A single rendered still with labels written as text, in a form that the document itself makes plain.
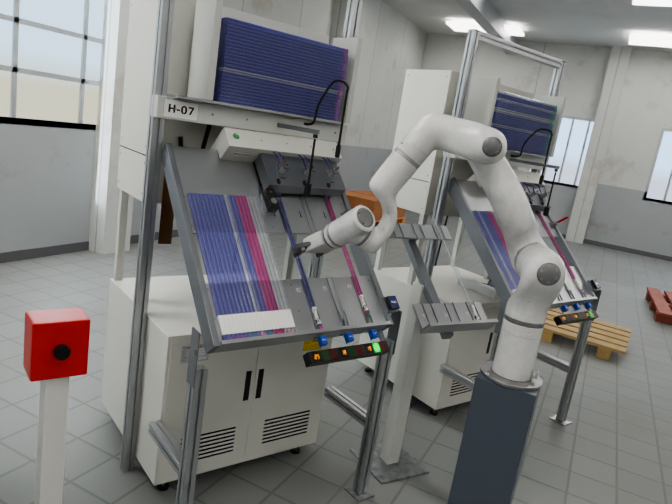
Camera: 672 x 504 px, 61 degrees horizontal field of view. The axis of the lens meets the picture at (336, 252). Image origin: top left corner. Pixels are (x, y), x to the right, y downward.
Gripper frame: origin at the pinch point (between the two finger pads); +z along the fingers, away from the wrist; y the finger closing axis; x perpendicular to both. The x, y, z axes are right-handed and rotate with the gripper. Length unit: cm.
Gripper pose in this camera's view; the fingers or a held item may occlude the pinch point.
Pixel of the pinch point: (306, 252)
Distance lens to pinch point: 190.4
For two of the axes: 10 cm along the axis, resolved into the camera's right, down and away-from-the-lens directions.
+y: -7.9, 0.1, -6.2
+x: 2.1, 9.5, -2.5
